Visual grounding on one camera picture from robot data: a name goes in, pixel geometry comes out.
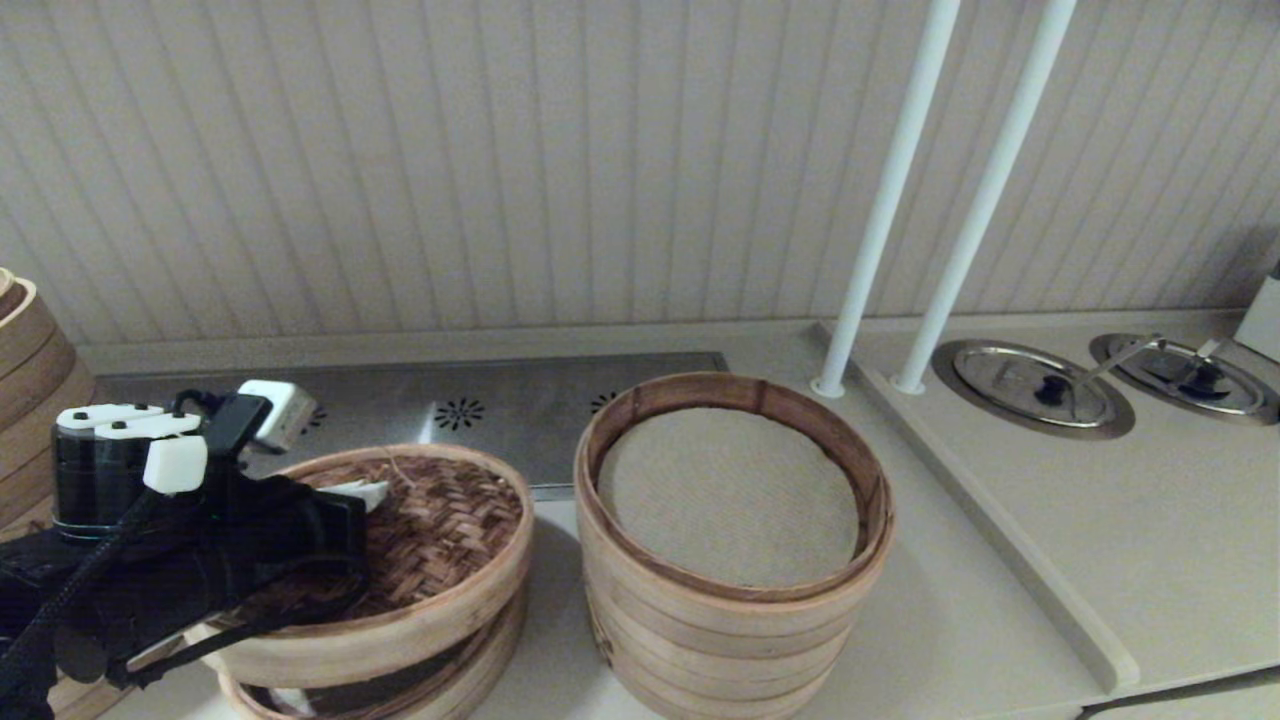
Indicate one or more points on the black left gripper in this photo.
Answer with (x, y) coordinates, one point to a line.
(240, 550)

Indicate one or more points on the woven bamboo steamer lid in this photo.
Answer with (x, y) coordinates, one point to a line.
(450, 540)

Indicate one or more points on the single bamboo steamer tray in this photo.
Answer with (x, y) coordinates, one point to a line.
(480, 660)

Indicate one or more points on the wide bamboo steamer stack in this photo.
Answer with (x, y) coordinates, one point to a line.
(30, 400)

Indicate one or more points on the tall bamboo steamer basket stack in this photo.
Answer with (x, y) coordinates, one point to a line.
(720, 640)

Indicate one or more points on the round steel lid with black knob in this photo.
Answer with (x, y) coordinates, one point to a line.
(1240, 395)
(1000, 390)

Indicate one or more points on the steel vent panel with flower holes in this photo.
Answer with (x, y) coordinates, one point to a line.
(560, 400)

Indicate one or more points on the beige mesh liner in tall stack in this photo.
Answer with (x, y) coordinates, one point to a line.
(730, 500)

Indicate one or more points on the white metal pole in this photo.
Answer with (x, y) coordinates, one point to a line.
(985, 190)
(890, 180)

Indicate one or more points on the white container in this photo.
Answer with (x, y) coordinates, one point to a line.
(1265, 320)

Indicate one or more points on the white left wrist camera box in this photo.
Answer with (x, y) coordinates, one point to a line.
(285, 410)

